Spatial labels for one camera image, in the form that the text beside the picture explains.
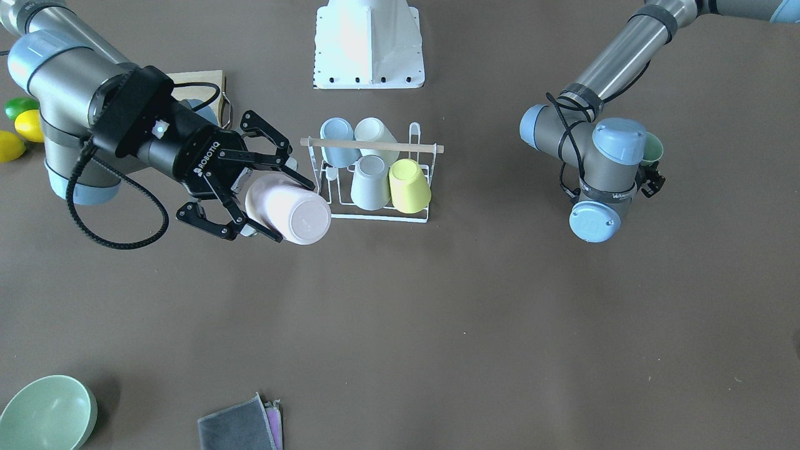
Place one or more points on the white cup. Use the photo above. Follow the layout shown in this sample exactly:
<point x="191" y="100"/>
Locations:
<point x="372" y="129"/>

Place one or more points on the pink cup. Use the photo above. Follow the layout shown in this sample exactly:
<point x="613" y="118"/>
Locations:
<point x="278" y="202"/>

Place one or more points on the teal green cup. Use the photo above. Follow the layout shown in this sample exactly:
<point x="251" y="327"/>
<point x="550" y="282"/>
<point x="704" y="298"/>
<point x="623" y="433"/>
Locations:
<point x="653" y="150"/>

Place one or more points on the grey cup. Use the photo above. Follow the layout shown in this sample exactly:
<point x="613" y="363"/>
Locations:
<point x="370" y="183"/>

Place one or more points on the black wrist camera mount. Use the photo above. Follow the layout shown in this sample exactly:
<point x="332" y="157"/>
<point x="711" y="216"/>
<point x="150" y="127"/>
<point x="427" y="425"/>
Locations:
<point x="128" y="117"/>

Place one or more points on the purple cloth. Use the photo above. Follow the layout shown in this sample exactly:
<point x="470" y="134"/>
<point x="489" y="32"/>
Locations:
<point x="275" y="421"/>

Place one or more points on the light blue cup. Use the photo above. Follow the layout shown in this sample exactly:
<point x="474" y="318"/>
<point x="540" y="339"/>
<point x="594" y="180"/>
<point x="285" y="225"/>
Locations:
<point x="337" y="128"/>

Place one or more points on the yellow cup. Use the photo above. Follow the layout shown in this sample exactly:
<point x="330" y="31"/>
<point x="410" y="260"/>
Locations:
<point x="410" y="192"/>

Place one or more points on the green bowl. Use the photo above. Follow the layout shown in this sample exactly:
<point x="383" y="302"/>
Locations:
<point x="54" y="412"/>

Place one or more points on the wooden cutting board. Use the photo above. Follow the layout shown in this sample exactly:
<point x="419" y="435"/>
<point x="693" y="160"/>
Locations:
<point x="197" y="87"/>

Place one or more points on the grey cloth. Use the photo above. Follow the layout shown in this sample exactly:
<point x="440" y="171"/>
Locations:
<point x="243" y="426"/>

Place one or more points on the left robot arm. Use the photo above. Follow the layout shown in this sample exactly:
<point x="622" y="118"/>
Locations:
<point x="617" y="158"/>

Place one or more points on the green lime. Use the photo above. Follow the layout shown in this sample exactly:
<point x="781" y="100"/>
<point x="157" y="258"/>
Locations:
<point x="18" y="105"/>

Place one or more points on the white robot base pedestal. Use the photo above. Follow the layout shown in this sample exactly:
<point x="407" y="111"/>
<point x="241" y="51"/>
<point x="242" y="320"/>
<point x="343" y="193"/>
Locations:
<point x="368" y="45"/>

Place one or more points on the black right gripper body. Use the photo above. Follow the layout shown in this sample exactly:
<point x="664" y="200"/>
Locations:
<point x="180" y="154"/>

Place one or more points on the yellow lemon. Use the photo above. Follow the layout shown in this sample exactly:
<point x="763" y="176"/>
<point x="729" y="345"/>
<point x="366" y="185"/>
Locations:
<point x="28" y="125"/>
<point x="11" y="146"/>

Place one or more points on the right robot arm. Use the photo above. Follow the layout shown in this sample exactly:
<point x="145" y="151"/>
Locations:
<point x="72" y="71"/>

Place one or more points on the white wire cup holder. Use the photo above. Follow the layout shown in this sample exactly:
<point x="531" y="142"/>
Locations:
<point x="334" y="184"/>

